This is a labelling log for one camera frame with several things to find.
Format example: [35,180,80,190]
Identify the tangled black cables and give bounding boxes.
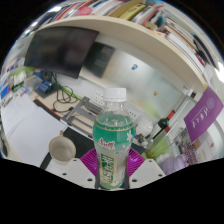
[49,74,83,114]

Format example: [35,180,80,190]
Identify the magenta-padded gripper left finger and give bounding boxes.
[58,148,101,190]

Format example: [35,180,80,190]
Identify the small blue electronic device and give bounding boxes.
[37,80,54,94]

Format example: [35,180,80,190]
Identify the group photo wall poster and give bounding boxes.
[173,128,216,166]

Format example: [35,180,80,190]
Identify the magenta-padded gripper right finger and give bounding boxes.
[127,148,167,190]

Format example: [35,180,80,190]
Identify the cream patterned ceramic mug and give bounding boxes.
[48,130,77,166]

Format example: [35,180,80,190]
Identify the dark wine bottle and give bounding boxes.
[151,109,176,141]

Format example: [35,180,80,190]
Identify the white round jar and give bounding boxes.
[135,116,154,137]

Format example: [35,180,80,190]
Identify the black red-edged desk mat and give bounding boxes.
[39,126,98,169]

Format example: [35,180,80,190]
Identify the purple hanging pennant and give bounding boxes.
[183,87,224,144]

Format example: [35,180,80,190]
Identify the grey metal laptop stand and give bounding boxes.
[60,96,101,138]

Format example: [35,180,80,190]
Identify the black computer monitor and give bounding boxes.
[23,26,100,79]

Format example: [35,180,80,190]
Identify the green-labelled clear drink bottle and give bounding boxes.
[92,87,136,191]

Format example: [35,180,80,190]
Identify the white paper sheets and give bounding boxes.
[0,94,68,168]

